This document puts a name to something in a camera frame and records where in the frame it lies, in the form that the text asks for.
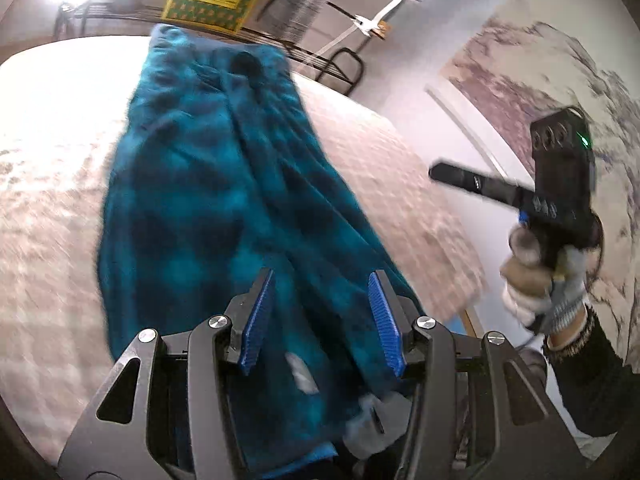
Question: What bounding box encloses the black metal bed frame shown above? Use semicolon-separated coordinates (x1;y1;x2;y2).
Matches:
317;47;366;96

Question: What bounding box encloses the person's left hand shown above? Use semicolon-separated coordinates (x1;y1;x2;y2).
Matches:
344;391;417;462

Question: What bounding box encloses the black metal clothes rack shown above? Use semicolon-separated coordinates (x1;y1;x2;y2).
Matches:
55;0;361;68

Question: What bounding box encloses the teal plaid fleece jacket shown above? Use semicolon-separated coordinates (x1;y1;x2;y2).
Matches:
97;25;431;476

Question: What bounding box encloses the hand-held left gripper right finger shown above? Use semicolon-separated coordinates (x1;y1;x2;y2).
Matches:
367;270;588;480

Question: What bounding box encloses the person's right hand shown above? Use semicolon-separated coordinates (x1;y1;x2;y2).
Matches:
500;227;588;337

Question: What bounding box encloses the white clip desk lamp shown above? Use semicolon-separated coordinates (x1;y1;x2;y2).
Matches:
350;0;436;38

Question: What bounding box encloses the person's right forearm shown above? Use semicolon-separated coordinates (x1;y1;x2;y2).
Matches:
542;307;640;436

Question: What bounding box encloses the landscape wall mural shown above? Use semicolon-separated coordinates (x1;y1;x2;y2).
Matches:
440;15;640;331

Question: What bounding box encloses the white wall rail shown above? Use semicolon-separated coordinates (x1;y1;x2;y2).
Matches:
425;85;503;173

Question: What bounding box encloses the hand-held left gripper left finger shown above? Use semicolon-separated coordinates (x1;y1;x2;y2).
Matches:
57;267;276;480

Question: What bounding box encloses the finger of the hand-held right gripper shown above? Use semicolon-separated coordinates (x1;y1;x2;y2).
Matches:
429;160;537;207

